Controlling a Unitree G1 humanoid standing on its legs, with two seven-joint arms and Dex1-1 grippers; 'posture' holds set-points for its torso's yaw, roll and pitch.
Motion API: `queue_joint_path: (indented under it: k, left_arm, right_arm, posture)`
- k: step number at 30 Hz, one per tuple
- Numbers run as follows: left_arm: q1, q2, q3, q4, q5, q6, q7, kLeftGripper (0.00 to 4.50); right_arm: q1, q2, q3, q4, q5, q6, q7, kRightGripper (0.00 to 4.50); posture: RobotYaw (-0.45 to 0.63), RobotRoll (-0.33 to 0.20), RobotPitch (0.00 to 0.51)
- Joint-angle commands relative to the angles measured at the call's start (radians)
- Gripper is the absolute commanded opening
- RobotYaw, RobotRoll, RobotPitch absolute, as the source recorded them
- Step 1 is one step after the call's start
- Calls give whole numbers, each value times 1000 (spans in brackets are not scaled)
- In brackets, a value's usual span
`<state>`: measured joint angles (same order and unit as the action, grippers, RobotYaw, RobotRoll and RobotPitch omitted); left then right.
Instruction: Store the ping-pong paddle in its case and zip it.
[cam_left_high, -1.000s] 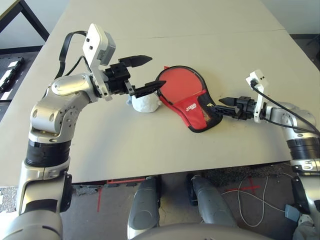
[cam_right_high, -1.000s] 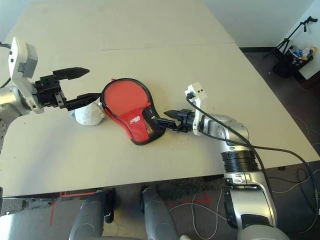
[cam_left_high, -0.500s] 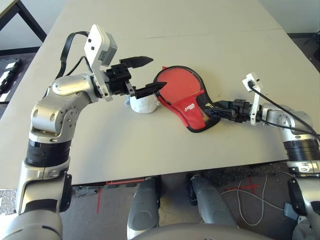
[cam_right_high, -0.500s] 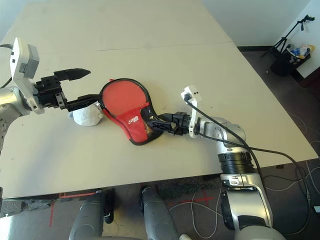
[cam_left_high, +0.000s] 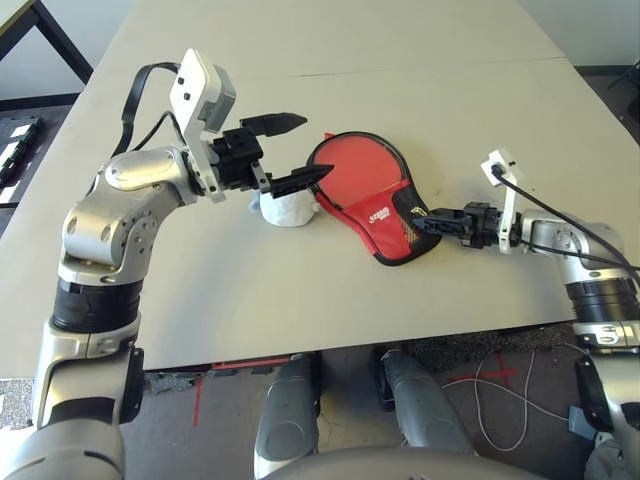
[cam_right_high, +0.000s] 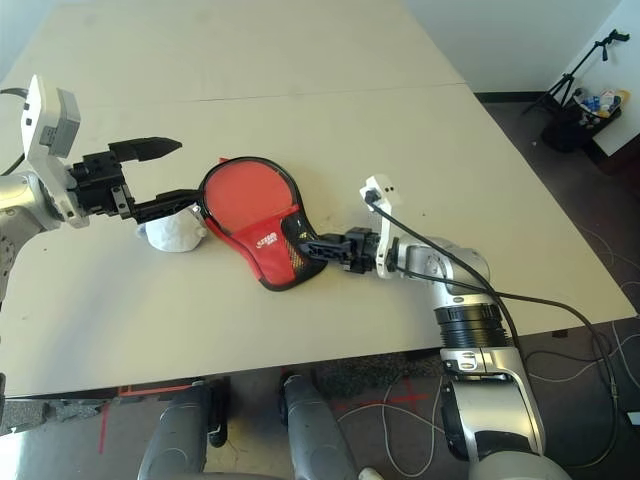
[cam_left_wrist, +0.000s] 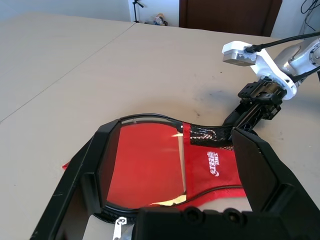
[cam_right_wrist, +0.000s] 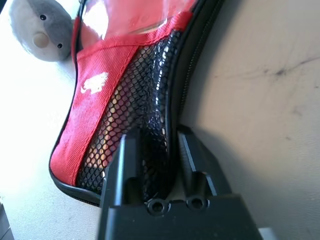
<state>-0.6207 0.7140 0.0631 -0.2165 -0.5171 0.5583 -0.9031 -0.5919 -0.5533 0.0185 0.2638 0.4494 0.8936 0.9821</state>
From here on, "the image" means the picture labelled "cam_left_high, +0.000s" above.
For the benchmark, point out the black framed side table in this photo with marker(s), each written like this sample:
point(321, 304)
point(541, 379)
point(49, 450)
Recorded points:
point(15, 10)

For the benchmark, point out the grey speckled foam mat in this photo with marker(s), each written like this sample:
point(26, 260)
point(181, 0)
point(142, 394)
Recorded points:
point(17, 402)

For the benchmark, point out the red tape strip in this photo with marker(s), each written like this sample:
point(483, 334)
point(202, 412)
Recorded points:
point(197, 405)

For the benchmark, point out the grey robot right leg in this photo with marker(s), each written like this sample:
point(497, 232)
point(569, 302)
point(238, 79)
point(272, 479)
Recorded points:
point(425, 410)

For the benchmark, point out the grey robot leg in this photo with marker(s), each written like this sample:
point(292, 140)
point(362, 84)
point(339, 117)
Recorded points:
point(425, 410)
point(287, 410)

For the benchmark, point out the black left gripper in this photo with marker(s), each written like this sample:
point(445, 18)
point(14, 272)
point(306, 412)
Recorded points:
point(240, 160)

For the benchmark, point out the black equipment tray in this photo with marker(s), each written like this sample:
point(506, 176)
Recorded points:
point(20, 150)

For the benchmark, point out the grey blue foot pedal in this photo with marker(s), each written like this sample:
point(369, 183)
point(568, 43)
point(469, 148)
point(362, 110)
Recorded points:
point(582, 422)

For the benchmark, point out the red black paddle case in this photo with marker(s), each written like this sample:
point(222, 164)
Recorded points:
point(395, 235)

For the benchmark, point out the grey trouser leg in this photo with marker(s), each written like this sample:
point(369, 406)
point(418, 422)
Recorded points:
point(615, 462)

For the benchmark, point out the grey robot left leg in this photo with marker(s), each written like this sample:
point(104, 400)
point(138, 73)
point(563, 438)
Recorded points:
point(287, 410)

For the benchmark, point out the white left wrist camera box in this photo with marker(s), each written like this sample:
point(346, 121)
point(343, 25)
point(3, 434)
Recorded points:
point(192, 85)

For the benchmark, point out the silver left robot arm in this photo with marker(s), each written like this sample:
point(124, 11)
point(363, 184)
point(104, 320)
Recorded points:
point(135, 175)

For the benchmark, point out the grey robot torso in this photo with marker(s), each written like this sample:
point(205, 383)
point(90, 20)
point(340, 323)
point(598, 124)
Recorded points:
point(400, 467)

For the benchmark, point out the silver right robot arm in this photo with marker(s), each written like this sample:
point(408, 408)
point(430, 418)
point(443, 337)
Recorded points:
point(575, 235)

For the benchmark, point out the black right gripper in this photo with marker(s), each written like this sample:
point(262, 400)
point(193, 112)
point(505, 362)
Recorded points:
point(480, 222)

